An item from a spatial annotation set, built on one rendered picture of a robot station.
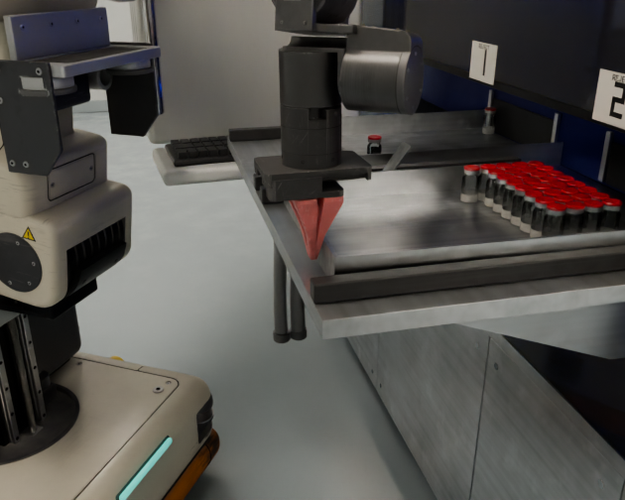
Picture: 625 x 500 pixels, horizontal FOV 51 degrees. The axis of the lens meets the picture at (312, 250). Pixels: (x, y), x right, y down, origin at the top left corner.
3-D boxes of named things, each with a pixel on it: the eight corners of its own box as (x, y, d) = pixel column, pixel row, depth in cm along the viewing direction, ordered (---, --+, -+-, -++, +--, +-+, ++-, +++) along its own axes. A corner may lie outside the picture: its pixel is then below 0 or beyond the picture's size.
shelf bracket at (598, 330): (610, 344, 82) (630, 248, 77) (626, 357, 80) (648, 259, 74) (347, 382, 75) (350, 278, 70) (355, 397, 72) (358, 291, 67)
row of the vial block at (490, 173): (488, 196, 88) (492, 163, 86) (564, 248, 72) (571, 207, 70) (473, 197, 87) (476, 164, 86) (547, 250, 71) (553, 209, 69)
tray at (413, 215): (522, 185, 93) (525, 161, 92) (647, 258, 70) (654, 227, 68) (284, 202, 86) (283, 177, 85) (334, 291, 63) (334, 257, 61)
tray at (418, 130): (482, 128, 126) (484, 109, 125) (560, 164, 103) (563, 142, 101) (308, 138, 119) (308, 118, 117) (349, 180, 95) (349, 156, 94)
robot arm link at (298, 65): (296, 33, 62) (266, 38, 58) (364, 35, 60) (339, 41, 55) (297, 107, 65) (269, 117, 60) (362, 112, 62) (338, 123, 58)
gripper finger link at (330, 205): (344, 268, 65) (345, 175, 61) (272, 276, 63) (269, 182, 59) (325, 243, 71) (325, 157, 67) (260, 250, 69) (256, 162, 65)
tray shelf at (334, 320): (469, 132, 131) (470, 122, 130) (771, 284, 69) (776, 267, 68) (227, 146, 121) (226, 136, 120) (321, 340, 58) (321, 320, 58)
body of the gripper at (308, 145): (372, 186, 62) (374, 106, 59) (265, 194, 60) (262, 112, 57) (351, 168, 68) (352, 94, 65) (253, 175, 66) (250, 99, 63)
